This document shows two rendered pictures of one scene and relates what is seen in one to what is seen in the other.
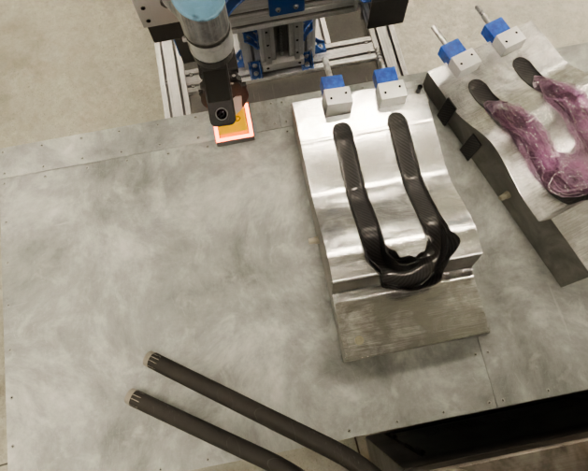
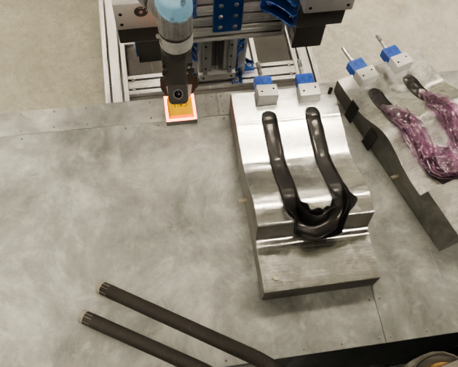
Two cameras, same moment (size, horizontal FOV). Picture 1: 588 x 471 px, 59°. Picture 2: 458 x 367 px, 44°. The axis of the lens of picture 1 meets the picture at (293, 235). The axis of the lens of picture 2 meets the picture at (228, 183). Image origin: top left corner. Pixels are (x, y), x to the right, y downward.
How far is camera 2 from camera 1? 0.40 m
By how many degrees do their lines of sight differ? 11
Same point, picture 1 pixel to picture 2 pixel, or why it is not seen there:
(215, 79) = (175, 68)
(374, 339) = (287, 277)
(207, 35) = (177, 33)
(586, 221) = (454, 195)
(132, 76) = (75, 79)
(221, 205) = (167, 170)
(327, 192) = (255, 162)
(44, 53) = not seen: outside the picture
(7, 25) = not seen: outside the picture
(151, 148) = (112, 123)
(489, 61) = (385, 76)
